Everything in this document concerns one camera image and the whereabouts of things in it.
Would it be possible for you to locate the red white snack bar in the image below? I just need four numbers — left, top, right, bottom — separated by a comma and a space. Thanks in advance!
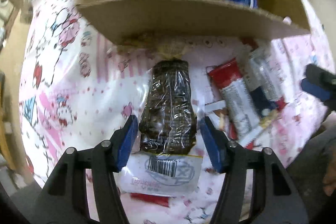
241, 47, 288, 150

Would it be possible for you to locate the red silver snack bar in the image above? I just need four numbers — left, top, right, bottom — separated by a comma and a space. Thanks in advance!
207, 58, 264, 144

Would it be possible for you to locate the dark chocolate cake pack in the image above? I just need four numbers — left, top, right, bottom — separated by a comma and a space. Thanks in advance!
115, 37, 204, 197

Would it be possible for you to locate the person's right hand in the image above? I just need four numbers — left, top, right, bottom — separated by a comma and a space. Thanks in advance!
323, 161, 336, 196

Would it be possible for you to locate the pink cartoon bed sheet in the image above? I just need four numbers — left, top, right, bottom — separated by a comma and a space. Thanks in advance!
19, 0, 335, 223

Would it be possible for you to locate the open cardboard box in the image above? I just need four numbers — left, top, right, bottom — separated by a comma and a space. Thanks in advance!
74, 0, 310, 43

